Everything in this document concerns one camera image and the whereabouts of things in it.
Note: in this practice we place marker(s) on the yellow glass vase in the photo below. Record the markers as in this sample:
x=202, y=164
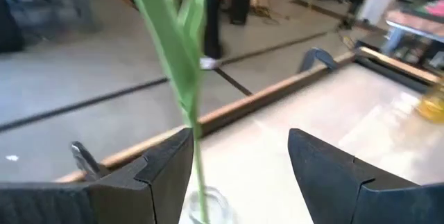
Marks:
x=433, y=107

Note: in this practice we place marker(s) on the clear glass vase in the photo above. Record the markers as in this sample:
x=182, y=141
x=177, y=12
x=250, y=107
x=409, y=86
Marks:
x=222, y=210

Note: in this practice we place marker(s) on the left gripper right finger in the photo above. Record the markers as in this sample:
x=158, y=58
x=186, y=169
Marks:
x=340, y=196

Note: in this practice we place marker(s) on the white bin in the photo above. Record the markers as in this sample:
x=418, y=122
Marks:
x=378, y=3

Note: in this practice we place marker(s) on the peach tulip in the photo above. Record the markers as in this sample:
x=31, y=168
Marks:
x=180, y=61

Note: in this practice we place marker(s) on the table with blue legs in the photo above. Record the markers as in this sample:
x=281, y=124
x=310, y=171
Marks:
x=416, y=26

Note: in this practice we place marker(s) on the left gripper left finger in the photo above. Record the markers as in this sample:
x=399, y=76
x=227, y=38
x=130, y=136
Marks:
x=138, y=196

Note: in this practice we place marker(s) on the black metal table frame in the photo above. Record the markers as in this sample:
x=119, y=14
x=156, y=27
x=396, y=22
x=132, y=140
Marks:
x=399, y=75

